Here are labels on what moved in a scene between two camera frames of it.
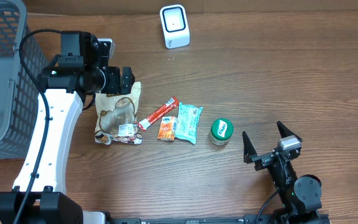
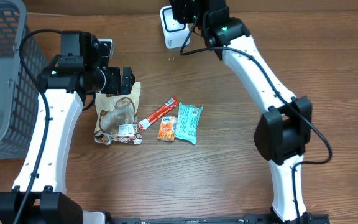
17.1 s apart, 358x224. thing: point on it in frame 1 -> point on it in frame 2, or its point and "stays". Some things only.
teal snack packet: [188, 120] stays
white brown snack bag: [117, 117] stays
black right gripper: [268, 155] -> [182, 9]
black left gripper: [120, 81] stays
